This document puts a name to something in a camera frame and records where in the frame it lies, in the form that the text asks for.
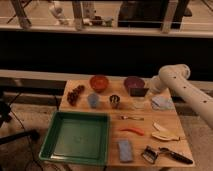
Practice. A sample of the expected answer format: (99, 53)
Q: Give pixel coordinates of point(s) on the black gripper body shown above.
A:
(138, 92)

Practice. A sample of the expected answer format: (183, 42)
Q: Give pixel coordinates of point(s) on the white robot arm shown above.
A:
(175, 77)

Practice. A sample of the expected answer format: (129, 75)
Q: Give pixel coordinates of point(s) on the white paper cup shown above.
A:
(139, 102)

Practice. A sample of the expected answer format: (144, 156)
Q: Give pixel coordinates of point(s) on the small metal cup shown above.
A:
(114, 101)

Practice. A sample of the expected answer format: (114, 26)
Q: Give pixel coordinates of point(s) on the blue plastic cup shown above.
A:
(93, 100)

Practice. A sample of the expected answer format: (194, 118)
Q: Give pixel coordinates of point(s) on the purple bowl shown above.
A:
(133, 82)

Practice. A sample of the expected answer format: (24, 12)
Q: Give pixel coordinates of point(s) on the blue folded cloth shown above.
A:
(161, 103)

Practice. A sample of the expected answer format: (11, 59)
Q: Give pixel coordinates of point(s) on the orange bowl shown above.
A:
(99, 83)

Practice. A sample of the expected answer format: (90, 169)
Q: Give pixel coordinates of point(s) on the blue sponge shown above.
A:
(125, 151)

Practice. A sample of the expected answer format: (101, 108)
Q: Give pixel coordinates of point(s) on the bunch of red grapes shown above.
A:
(73, 96)

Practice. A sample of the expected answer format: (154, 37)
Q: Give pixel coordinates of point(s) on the black binder clip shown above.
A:
(150, 155)

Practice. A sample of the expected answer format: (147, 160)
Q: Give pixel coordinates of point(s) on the green plastic tray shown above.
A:
(77, 138)

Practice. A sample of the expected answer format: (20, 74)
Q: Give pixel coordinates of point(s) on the black tripod stand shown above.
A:
(5, 111)

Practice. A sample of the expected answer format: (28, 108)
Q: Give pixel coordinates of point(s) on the black handled peeler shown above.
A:
(175, 156)

